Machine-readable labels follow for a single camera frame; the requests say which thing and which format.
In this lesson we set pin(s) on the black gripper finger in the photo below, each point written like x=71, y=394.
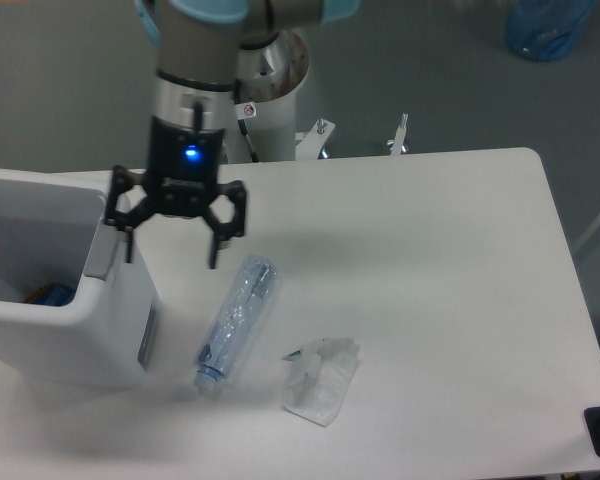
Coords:
x=233, y=224
x=126, y=222

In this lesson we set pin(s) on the clear crushed plastic bottle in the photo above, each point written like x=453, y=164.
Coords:
x=234, y=324

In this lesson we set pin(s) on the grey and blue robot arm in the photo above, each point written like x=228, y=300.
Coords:
x=199, y=43

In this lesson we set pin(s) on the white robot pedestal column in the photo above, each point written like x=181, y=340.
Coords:
x=270, y=75

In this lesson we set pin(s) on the white push-button trash can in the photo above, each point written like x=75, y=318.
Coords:
x=52, y=231

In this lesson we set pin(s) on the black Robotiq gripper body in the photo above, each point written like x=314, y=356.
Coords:
x=182, y=170

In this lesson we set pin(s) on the blue and yellow trash inside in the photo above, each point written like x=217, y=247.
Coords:
x=52, y=294

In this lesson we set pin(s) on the crumpled white plastic pouch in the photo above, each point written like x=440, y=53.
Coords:
x=319, y=376

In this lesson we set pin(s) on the white pedestal base frame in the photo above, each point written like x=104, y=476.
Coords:
x=323, y=141

